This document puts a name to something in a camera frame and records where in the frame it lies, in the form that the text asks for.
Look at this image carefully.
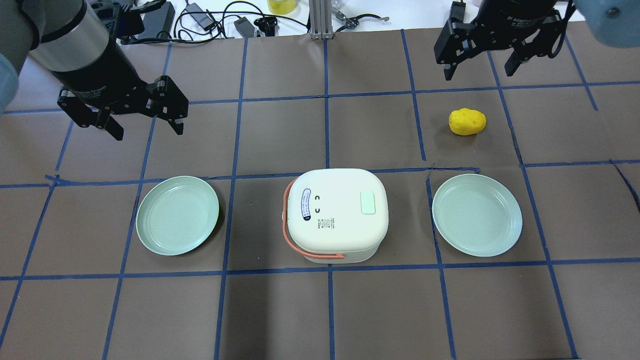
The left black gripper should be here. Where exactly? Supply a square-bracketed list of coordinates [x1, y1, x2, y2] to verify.
[51, 39, 189, 141]

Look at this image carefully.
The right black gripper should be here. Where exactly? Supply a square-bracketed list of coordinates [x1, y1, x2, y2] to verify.
[433, 0, 569, 81]

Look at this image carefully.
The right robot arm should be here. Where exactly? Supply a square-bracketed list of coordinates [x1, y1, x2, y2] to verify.
[433, 0, 640, 81]

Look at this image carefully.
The white rice cooker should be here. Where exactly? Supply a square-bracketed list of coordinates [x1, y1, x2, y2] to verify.
[281, 168, 390, 264]

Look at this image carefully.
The yellow potato toy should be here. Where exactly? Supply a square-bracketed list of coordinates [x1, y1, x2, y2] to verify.
[448, 107, 488, 136]

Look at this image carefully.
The green plate left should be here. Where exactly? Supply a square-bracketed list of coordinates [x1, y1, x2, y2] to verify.
[135, 175, 220, 256]

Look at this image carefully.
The green plate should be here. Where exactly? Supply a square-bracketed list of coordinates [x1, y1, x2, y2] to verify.
[135, 175, 220, 256]
[432, 173, 523, 258]

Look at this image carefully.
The black power adapter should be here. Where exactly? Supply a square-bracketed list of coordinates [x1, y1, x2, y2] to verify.
[233, 16, 256, 38]

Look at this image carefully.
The green plate right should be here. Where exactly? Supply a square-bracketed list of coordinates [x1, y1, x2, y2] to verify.
[432, 173, 523, 258]

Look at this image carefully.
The aluminium frame post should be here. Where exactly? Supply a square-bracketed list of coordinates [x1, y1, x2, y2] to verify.
[308, 0, 334, 40]

